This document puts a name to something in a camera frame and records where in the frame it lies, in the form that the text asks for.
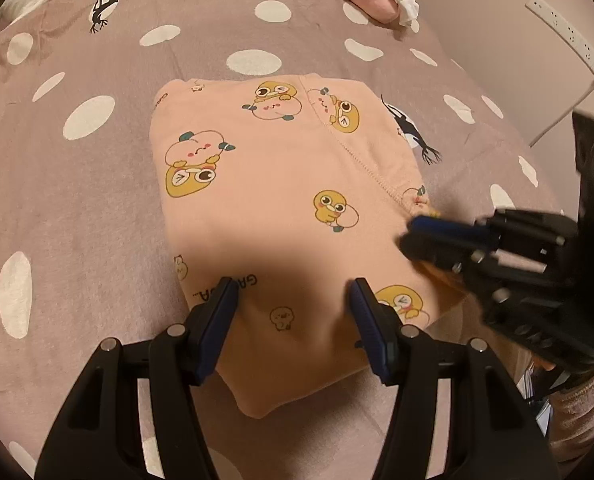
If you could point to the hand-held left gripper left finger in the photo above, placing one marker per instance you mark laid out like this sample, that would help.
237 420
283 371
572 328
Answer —
216 325

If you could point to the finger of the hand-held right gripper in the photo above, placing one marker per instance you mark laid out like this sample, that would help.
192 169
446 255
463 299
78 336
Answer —
434 250
447 227

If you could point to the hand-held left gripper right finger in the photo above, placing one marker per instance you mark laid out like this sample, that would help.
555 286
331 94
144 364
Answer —
369 325

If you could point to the person's right forearm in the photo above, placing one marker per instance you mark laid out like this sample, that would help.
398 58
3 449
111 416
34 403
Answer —
587 410

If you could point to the peach cartoon print garment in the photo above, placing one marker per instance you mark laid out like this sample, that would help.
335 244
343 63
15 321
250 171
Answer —
287 200

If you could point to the white power strip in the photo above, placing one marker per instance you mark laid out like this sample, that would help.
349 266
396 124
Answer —
567 32

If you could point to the pink polka dot bedsheet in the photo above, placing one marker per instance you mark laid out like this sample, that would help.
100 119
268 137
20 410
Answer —
87 195

